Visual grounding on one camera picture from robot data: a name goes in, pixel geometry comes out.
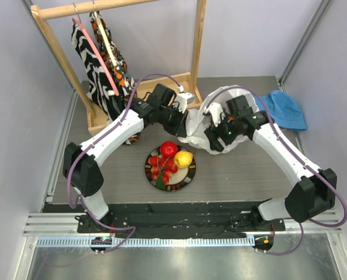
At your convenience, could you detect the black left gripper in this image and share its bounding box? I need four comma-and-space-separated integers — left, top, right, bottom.
157, 105, 188, 138

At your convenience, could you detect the white plastic bag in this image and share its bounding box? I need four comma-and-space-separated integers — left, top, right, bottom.
178, 85, 268, 155

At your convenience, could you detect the fake red apple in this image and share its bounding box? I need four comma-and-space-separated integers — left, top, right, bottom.
159, 141, 178, 159

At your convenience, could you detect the fake yellow lemon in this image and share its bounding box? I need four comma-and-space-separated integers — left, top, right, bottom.
173, 150, 193, 169

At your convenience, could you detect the fake red cherry bunch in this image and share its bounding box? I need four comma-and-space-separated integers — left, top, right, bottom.
145, 155, 178, 191

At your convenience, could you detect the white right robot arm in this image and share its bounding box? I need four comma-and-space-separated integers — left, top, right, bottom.
204, 96, 337, 230

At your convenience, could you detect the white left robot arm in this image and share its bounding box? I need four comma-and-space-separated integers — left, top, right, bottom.
63, 83, 195, 233

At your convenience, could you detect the wooden clothes rack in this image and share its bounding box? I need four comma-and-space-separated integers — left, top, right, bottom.
30, 1, 206, 136

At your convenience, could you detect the blue bucket hat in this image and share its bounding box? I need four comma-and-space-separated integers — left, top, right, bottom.
254, 90, 307, 131

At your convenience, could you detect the patterned round plate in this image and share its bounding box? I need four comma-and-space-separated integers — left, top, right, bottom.
144, 141, 196, 192

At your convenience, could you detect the orange black patterned garment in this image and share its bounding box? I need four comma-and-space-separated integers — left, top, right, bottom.
88, 12, 142, 146

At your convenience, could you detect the black white zebra garment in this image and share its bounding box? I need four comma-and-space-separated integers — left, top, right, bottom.
71, 23, 120, 121

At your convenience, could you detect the cream hanger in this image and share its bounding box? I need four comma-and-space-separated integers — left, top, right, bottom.
93, 11, 118, 67

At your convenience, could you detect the pink hanger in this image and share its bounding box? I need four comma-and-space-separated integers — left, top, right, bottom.
72, 17, 120, 96

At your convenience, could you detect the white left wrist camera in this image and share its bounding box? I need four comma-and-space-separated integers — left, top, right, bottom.
172, 86, 195, 113

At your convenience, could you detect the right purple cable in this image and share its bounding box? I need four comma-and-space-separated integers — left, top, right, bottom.
201, 85, 347, 256

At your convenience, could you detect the purple cable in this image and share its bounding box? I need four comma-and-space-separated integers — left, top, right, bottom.
201, 85, 347, 256
67, 73, 185, 253

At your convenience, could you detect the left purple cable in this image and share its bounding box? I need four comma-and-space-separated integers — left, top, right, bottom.
67, 73, 185, 253

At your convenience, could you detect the left aluminium frame post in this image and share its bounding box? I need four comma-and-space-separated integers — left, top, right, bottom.
21, 0, 78, 91

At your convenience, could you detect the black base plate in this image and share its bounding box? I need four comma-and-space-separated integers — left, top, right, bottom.
41, 201, 303, 234

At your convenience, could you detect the perforated metal rail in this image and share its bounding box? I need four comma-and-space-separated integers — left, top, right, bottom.
36, 235, 255, 248

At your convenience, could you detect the aluminium corner frame post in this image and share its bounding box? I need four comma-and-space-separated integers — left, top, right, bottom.
277, 0, 333, 89

